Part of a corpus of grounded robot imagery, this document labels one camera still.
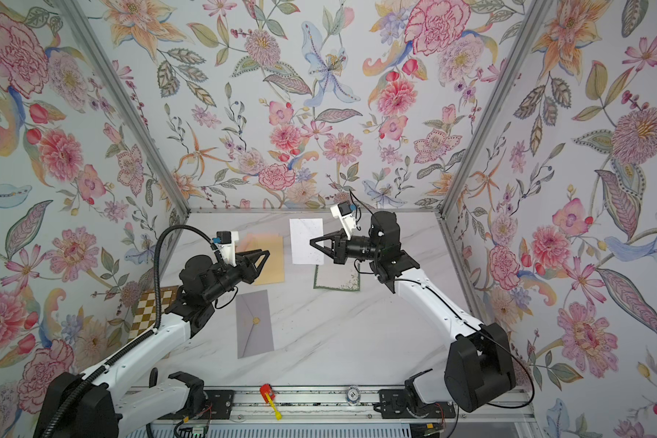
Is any black corrugated left cable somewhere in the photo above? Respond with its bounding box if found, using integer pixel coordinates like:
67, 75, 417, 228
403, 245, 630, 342
37, 223, 223, 438

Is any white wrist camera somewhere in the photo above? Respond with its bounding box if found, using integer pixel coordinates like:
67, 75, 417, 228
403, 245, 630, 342
330, 202, 358, 240
212, 231, 240, 266

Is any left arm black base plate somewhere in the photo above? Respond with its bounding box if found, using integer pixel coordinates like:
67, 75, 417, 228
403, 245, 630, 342
157, 389, 235, 421

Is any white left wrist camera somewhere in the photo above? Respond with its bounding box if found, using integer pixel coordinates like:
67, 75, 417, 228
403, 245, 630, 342
212, 231, 240, 266

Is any aluminium corner frame post right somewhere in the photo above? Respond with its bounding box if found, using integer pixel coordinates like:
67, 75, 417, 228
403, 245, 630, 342
439, 1, 551, 218

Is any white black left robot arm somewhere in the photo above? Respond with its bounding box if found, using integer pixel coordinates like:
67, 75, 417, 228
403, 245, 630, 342
34, 250, 270, 437

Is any grey lavender envelope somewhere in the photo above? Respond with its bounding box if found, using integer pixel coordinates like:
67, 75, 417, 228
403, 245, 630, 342
235, 290, 275, 359

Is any green bordered letter paper underneath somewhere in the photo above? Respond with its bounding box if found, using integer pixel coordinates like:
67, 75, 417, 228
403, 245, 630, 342
313, 264, 361, 292

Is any thin black right cable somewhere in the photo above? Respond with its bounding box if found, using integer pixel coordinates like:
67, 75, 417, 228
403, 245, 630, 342
349, 190, 376, 217

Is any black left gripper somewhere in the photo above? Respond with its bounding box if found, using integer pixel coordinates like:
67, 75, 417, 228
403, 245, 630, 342
203, 251, 269, 305

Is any aluminium corner frame post left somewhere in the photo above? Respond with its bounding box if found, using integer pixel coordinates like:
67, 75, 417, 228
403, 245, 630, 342
54, 0, 191, 222

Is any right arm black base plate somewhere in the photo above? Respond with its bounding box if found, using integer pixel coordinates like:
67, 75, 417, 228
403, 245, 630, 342
372, 389, 456, 420

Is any aluminium front rail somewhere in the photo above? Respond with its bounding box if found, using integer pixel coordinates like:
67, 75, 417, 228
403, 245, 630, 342
68, 384, 538, 425

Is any round silver knob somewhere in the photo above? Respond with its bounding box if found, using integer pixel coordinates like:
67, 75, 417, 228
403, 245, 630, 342
346, 386, 361, 406

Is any yellow stick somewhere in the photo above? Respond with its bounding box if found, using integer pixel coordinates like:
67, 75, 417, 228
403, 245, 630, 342
268, 399, 283, 421

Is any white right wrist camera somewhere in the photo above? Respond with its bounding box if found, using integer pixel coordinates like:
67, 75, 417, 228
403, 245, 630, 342
330, 202, 358, 240

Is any wooden checkered chessboard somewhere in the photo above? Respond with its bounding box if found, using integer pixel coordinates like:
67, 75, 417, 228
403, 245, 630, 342
128, 286, 179, 341

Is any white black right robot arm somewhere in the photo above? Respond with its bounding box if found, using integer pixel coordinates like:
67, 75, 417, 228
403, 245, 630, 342
310, 202, 516, 414

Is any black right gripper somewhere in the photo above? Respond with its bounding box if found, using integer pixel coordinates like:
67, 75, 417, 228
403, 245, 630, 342
315, 232, 387, 270

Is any aluminium corner frame post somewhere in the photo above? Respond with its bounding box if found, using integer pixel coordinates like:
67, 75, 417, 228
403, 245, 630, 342
54, 0, 191, 222
439, 1, 551, 218

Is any yellow envelope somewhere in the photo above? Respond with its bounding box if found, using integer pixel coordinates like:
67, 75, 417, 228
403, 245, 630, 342
237, 234, 285, 286

